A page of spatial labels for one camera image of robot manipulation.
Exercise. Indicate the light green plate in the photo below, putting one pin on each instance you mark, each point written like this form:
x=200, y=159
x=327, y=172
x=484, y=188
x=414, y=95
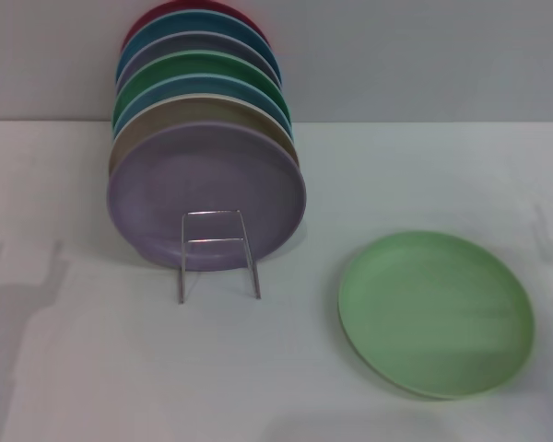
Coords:
x=433, y=313

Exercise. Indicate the teal blue plate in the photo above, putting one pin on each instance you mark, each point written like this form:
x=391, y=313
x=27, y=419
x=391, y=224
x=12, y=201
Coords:
x=198, y=23

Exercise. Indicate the beige plate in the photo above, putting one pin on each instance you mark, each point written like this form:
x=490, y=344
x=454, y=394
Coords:
x=198, y=110

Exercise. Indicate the dark green plate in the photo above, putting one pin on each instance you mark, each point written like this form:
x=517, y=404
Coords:
x=203, y=64

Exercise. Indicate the light blue plate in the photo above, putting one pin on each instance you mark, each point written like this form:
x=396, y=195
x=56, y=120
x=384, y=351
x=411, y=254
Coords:
x=203, y=85

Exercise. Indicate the grey purple plate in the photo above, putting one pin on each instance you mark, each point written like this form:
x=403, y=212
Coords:
x=203, y=43

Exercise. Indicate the lavender plate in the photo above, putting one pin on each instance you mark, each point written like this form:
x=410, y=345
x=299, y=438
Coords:
x=203, y=179

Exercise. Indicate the red plate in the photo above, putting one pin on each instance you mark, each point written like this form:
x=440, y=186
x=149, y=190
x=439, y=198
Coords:
x=189, y=5

